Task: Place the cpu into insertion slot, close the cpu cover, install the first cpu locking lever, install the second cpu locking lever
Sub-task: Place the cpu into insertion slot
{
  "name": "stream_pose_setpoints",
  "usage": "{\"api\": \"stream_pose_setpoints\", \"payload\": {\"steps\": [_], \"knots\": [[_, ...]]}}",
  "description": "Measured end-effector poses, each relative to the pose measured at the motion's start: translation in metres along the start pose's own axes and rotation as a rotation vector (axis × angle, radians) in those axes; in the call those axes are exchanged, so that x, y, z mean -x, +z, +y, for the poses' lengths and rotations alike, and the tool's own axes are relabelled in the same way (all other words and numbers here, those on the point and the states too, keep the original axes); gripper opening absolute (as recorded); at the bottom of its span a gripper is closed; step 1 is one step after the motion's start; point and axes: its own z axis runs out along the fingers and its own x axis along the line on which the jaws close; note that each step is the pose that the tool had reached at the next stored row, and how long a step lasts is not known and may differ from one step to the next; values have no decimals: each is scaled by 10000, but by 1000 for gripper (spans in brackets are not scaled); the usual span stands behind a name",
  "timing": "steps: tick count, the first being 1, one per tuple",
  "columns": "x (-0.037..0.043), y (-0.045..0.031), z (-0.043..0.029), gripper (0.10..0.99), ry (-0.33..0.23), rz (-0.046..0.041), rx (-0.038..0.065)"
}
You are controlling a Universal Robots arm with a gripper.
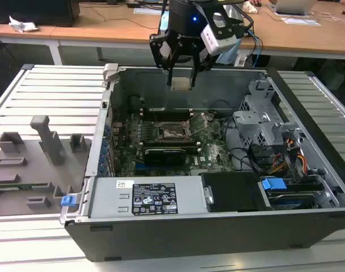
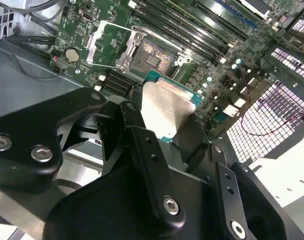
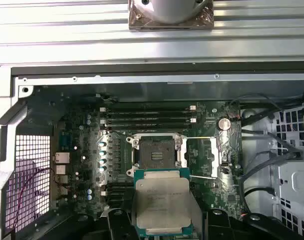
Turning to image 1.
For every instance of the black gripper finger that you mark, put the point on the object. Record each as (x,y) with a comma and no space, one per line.
(193,79)
(168,78)

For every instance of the silver CPU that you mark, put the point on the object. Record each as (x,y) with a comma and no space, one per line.
(181,83)

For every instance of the black RAM slot bank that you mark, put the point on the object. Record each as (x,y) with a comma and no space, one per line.
(161,114)
(189,148)

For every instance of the white paper sheet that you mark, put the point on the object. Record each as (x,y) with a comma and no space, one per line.
(146,10)
(301,21)

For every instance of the wooden desk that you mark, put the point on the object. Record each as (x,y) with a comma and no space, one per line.
(118,28)
(19,34)

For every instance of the white patterned cloth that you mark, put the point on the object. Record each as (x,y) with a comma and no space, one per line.
(250,8)

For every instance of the metal drive cage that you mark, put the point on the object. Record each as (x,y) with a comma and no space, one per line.
(248,124)

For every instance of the green motherboard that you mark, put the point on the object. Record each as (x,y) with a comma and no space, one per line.
(214,153)

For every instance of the small graphics card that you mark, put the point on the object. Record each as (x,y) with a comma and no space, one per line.
(165,157)

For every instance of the silver laptop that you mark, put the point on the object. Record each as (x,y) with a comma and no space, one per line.
(295,7)

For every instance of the black plastic shroud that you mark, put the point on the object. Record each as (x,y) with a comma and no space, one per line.
(234,192)

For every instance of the black rating label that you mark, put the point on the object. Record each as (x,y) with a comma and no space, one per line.
(154,198)

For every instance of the grey power supply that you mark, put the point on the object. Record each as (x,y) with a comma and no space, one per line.
(110,198)

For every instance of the blue disk carrier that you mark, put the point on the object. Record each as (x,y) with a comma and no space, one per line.
(274,187)

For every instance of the black monitor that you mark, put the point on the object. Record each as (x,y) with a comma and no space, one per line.
(33,11)

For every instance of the hard disk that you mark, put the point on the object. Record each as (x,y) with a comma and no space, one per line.
(288,202)

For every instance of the crumpled white paper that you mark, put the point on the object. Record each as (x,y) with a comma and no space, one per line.
(22,26)

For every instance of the black PC case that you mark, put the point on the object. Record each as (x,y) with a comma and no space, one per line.
(189,238)

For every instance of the blue case latch clip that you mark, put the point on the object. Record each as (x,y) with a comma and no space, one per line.
(68,201)

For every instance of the grey parts rack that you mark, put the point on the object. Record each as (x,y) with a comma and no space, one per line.
(33,170)

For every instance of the green RAM stick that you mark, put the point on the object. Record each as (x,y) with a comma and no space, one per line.
(25,186)

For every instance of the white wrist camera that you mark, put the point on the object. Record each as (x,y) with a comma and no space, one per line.
(214,39)

